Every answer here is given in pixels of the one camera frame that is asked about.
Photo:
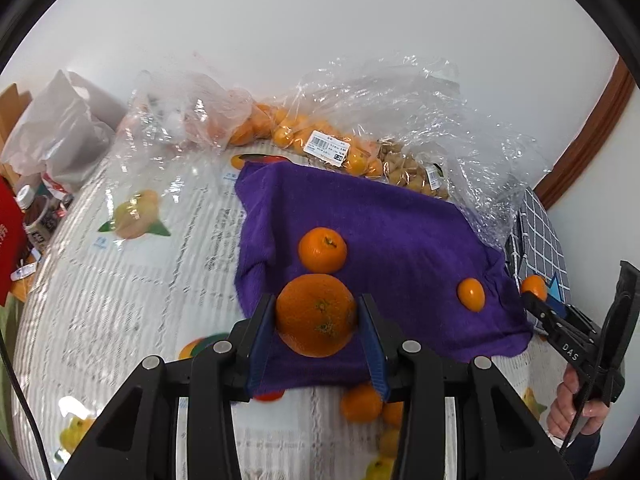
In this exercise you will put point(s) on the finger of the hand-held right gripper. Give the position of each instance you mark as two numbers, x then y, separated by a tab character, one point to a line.
622	310
547	317

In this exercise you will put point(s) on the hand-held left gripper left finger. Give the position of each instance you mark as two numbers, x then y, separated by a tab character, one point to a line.
260	345

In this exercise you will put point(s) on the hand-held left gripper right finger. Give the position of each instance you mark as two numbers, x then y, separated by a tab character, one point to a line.
372	345

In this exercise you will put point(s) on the large orange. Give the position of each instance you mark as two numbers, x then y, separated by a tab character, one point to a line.
315	315

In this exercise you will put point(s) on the small oval orange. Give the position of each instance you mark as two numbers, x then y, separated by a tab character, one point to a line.
471	295

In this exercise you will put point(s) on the medium orange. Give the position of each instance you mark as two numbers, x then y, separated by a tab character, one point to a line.
322	250

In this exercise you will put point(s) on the plastic bag of longans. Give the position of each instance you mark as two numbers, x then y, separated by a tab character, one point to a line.
405	170

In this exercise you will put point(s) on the labelled plastic bag of oranges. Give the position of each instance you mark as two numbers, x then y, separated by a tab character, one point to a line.
295	132

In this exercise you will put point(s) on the person's right forearm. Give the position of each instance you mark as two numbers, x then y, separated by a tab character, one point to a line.
582	455

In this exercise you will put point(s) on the person's right hand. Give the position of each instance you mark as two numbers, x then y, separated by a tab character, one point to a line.
560	410

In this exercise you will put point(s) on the grey checked cloth blue star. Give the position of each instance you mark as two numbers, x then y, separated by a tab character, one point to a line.
540	230

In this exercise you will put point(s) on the purple towel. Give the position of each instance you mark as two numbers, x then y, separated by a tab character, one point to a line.
400	235

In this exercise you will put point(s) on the fruit printed blanket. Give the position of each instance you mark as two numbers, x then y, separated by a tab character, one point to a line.
125	300

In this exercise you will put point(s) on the clear plastic bag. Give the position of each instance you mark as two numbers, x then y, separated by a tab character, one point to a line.
190	110

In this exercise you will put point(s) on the light green cloth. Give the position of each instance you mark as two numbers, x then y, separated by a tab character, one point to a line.
5	360

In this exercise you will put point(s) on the plastic bottle white cap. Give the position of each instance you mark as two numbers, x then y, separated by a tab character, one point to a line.
37	217

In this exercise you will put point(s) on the red paper bag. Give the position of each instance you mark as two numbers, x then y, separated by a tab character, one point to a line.
7	240

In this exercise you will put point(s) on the white plastic bag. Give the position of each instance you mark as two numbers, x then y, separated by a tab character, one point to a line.
60	130

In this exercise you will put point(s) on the wooden box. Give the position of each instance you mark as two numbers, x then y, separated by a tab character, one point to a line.
10	105

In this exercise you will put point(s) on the brown wooden door frame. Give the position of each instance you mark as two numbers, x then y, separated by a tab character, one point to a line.
590	145

